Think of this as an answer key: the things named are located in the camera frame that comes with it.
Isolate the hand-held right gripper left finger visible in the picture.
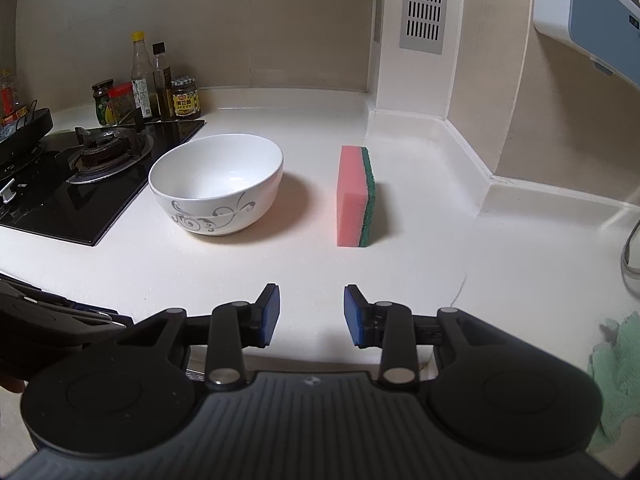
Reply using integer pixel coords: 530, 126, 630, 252
117, 283, 281, 392

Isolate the gas burner with steel ring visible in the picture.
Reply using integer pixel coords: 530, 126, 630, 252
65, 126, 156, 185

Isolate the black glass gas cooktop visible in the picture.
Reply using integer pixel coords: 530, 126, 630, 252
0, 119, 207, 247

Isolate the spice jar with red lid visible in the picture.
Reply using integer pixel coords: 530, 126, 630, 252
108, 83, 137, 126

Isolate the red sauce bottle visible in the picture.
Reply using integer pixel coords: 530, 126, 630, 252
0, 70, 29, 129

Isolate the pink and green sponge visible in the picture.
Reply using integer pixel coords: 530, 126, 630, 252
336, 145, 378, 249

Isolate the dark jar with green label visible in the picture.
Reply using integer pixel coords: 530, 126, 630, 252
91, 79, 117, 127

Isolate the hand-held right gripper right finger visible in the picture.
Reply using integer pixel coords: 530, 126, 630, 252
343, 284, 506, 391

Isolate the olive oil bottle black cap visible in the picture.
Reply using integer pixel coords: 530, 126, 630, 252
151, 42, 175, 121

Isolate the clear bottle with yellow cap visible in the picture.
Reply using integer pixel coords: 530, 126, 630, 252
130, 31, 154, 120

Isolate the white and blue water heater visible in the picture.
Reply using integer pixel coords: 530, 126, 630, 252
532, 0, 640, 89

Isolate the black tray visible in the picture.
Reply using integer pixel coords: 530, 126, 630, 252
0, 108, 54, 147

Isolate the green cloth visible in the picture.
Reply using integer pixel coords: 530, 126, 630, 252
587, 312, 640, 457

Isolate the grey cable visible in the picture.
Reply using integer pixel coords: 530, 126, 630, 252
620, 219, 640, 279

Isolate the sauce jar with yellow label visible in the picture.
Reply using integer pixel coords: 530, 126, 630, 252
170, 75, 202, 121

